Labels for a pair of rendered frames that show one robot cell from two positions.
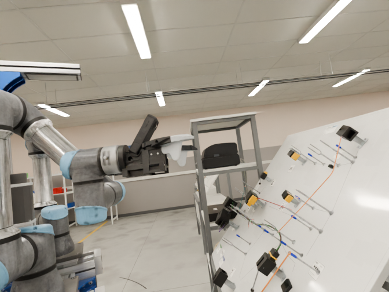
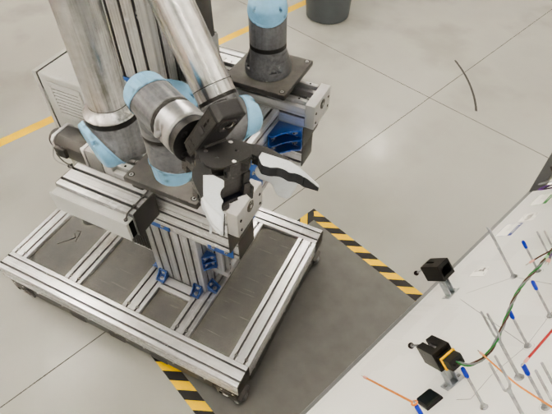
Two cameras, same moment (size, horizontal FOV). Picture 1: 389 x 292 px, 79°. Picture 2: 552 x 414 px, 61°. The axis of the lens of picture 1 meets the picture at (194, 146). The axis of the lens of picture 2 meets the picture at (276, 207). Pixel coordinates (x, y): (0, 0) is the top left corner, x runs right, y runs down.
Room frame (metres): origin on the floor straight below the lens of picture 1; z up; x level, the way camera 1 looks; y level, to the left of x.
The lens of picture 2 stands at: (0.38, -0.30, 2.01)
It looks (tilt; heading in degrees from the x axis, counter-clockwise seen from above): 49 degrees down; 50
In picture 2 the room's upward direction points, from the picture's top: straight up
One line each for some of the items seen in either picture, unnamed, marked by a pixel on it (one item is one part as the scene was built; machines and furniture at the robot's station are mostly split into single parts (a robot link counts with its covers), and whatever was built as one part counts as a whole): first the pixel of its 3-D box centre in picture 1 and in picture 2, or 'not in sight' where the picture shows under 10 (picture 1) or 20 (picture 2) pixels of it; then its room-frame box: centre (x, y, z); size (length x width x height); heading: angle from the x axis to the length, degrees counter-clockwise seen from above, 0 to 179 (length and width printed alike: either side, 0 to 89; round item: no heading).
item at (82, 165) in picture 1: (86, 164); (158, 106); (0.63, 0.29, 1.56); 0.11 x 0.08 x 0.09; 88
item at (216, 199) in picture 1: (213, 196); not in sight; (4.64, -0.25, 0.83); 1.18 x 0.72 x 1.65; 5
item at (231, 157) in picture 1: (217, 155); not in sight; (1.97, -0.18, 1.56); 0.30 x 0.23 x 0.19; 94
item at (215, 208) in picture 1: (224, 211); not in sight; (2.01, -0.18, 1.09); 0.35 x 0.33 x 0.07; 2
